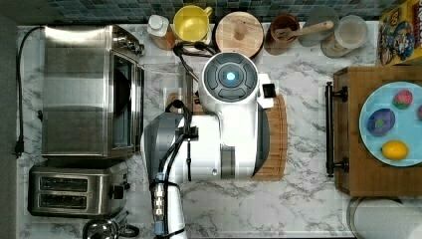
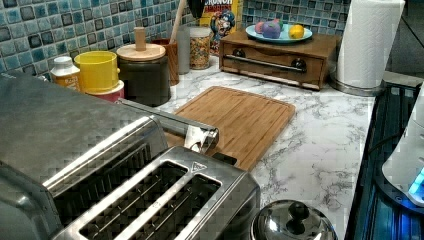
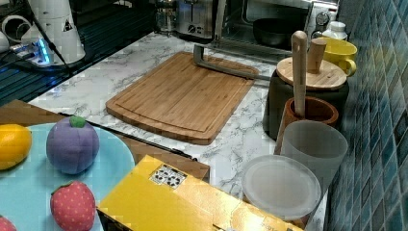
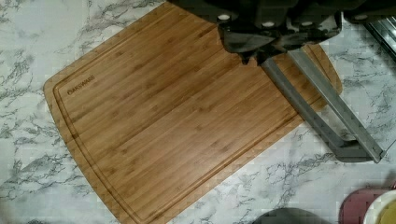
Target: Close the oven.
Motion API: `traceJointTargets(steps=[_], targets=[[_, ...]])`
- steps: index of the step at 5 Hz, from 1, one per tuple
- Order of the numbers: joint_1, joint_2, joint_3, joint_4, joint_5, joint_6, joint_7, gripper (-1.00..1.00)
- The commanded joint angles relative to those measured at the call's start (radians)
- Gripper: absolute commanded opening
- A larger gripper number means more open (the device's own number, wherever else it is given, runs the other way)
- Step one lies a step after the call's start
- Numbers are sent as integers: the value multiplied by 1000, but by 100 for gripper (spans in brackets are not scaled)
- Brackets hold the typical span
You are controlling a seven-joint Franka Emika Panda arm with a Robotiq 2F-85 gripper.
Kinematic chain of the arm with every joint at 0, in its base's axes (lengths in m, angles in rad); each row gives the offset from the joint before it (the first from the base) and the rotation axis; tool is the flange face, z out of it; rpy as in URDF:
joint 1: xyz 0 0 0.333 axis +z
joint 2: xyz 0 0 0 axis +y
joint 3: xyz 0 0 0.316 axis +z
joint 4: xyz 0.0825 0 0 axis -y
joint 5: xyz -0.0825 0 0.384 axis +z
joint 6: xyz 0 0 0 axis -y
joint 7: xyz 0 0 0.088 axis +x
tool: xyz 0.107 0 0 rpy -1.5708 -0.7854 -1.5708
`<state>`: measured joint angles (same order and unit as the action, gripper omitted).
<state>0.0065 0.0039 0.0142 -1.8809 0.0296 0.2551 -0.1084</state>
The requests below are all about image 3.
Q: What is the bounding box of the glass oven door with handle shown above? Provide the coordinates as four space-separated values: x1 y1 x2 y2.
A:
193 38 292 81

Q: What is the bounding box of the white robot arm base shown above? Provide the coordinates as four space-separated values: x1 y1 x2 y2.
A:
1 0 86 67

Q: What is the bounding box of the black pan inside oven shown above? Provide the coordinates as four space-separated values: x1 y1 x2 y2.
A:
253 18 304 48

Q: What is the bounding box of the silver toaster oven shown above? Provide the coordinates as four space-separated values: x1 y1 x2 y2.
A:
212 0 340 53

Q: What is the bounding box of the bamboo cutting board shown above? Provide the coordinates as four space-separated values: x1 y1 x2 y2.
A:
106 52 253 145

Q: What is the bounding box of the yellow cardboard box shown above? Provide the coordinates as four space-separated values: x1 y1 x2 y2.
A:
97 156 303 231

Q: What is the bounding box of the silver toaster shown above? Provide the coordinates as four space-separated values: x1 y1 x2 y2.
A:
176 0 214 39

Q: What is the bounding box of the glass jar beside toaster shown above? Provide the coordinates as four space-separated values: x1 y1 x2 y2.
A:
155 0 176 36

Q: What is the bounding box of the brown wooden utensil holder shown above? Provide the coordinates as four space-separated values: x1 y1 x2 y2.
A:
274 96 339 155

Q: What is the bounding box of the wooden pestle stick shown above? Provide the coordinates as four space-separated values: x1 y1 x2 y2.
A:
292 31 307 117

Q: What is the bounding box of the frosted plastic cup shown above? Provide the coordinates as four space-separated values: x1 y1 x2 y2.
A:
280 120 348 194

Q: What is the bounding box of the black jar with wooden lid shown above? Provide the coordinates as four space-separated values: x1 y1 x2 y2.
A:
263 38 349 140

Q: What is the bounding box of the purple plush fruit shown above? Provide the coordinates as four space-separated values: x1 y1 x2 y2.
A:
46 115 99 174

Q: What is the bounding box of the yellow ceramic mug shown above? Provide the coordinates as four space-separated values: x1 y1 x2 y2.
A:
320 37 357 77

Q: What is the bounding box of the white plastic bottle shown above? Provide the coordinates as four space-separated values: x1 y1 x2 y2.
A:
322 21 347 40

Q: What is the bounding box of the pink plush strawberry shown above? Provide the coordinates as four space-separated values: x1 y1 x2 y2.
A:
50 181 96 231

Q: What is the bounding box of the yellow plush lemon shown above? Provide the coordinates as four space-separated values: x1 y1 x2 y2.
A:
0 124 32 170

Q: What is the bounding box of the light blue plate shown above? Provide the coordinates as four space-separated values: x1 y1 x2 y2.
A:
0 123 135 231

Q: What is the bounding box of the red plush fruit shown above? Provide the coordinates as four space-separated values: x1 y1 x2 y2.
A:
0 217 17 231

